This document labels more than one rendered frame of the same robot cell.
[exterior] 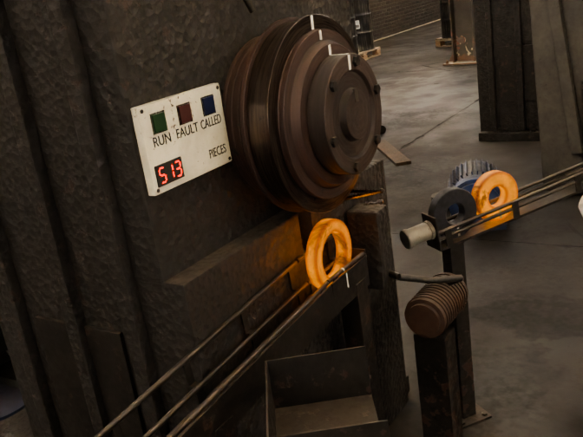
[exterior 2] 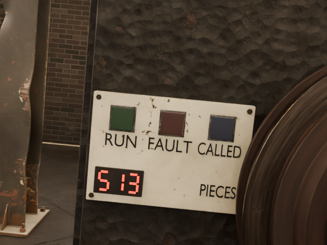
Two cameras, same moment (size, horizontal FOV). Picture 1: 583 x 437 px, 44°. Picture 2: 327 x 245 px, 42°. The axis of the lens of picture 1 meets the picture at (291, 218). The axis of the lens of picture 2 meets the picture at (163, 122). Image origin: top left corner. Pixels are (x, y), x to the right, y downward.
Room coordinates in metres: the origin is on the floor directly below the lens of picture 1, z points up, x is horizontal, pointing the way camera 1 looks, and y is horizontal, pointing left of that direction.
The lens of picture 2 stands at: (1.12, -0.37, 1.28)
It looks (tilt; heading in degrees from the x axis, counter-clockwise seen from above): 7 degrees down; 56
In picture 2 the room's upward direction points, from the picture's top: 5 degrees clockwise
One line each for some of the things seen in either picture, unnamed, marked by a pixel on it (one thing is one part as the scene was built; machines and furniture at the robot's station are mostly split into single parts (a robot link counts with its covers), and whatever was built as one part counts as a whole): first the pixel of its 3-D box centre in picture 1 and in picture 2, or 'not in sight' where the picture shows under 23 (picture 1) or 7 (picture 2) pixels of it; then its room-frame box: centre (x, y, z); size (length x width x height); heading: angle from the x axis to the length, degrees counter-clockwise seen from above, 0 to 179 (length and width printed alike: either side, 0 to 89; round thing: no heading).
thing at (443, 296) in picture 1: (442, 364); not in sight; (1.92, -0.39, 0.27); 0.22 x 0.13 x 0.53; 145
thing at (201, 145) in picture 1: (186, 136); (169, 152); (1.51, 0.20, 1.15); 0.26 x 0.02 x 0.18; 145
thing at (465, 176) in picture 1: (475, 192); not in sight; (3.81, -1.04, 0.17); 0.57 x 0.31 x 0.34; 165
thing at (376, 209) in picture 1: (370, 246); not in sight; (1.93, -0.21, 0.68); 0.11 x 0.08 x 0.24; 55
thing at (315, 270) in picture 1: (329, 254); not in sight; (1.73, -0.08, 0.75); 0.18 x 0.03 x 0.18; 145
